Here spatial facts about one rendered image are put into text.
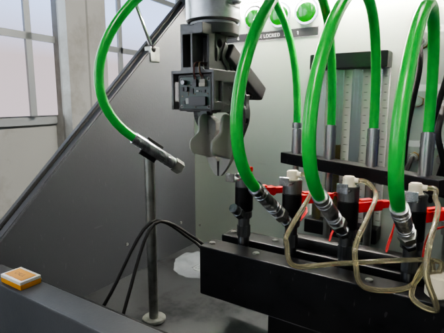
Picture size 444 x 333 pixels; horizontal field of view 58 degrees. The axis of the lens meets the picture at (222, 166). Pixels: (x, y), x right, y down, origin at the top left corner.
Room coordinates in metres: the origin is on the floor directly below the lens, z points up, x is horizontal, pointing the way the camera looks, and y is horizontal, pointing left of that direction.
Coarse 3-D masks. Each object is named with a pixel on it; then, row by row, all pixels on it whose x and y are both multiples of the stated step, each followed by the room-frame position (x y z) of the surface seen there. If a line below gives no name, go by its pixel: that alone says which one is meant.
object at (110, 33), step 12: (132, 0) 0.59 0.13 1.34; (120, 12) 0.58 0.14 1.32; (276, 12) 0.74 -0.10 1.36; (120, 24) 0.58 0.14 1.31; (288, 24) 0.74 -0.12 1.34; (108, 36) 0.57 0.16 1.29; (288, 36) 0.75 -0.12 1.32; (108, 48) 0.57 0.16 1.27; (288, 48) 0.76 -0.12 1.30; (96, 60) 0.56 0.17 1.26; (96, 72) 0.56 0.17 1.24; (96, 84) 0.56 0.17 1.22; (96, 96) 0.56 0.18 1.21; (300, 96) 0.76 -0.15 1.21; (108, 108) 0.57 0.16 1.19; (300, 108) 0.76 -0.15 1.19; (108, 120) 0.57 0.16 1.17; (120, 120) 0.58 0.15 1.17; (300, 120) 0.76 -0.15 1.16; (120, 132) 0.58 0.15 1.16; (132, 132) 0.59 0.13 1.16
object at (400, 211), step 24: (432, 0) 0.44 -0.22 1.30; (432, 24) 0.49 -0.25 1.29; (408, 48) 0.38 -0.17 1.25; (432, 48) 0.51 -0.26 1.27; (408, 72) 0.36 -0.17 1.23; (432, 72) 0.52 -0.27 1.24; (408, 96) 0.35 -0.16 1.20; (432, 96) 0.53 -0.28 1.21; (432, 120) 0.53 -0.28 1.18; (432, 144) 0.53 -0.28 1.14; (432, 168) 0.53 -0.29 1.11; (408, 216) 0.38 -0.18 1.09; (408, 240) 0.42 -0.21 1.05
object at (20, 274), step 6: (18, 270) 0.53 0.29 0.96; (24, 270) 0.53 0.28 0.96; (12, 276) 0.52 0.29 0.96; (18, 276) 0.51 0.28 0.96; (24, 276) 0.51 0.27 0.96; (30, 276) 0.52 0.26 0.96; (6, 282) 0.52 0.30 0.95; (12, 282) 0.51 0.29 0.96; (30, 282) 0.51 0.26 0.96; (36, 282) 0.52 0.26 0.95; (18, 288) 0.50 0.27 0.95; (24, 288) 0.50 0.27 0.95
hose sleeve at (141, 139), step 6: (138, 138) 0.59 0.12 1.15; (144, 138) 0.60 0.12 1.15; (138, 144) 0.59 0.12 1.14; (144, 144) 0.59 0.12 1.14; (150, 144) 0.60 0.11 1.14; (144, 150) 0.60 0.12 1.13; (150, 150) 0.60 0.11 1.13; (156, 150) 0.60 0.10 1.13; (162, 150) 0.61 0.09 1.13; (156, 156) 0.61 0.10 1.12; (162, 156) 0.61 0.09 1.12; (168, 156) 0.62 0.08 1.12; (162, 162) 0.61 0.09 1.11; (168, 162) 0.61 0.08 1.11; (174, 162) 0.62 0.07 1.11
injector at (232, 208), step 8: (240, 184) 0.59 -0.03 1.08; (240, 192) 0.59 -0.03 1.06; (248, 192) 0.59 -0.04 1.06; (240, 200) 0.59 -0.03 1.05; (248, 200) 0.59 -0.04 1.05; (232, 208) 0.57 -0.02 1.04; (240, 208) 0.59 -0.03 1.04; (248, 208) 0.59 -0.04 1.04; (240, 216) 0.58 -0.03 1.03; (248, 216) 0.59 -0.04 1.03; (240, 224) 0.59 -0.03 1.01; (248, 224) 0.60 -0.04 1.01; (240, 232) 0.59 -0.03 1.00; (248, 232) 0.60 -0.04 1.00; (240, 240) 0.59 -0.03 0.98; (248, 240) 0.60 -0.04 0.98
